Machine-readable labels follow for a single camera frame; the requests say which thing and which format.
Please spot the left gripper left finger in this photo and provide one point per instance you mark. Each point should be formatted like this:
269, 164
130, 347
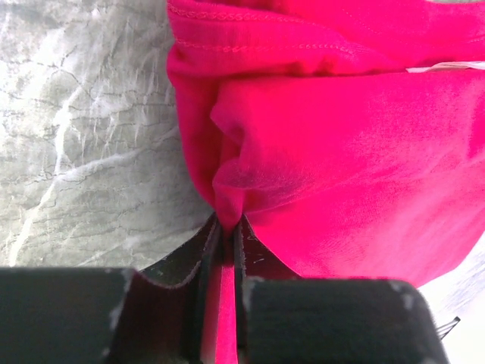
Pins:
166, 313

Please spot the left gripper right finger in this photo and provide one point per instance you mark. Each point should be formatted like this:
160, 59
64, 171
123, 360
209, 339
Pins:
282, 317

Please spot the pink red t-shirt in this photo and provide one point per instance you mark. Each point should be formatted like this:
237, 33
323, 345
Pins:
328, 126

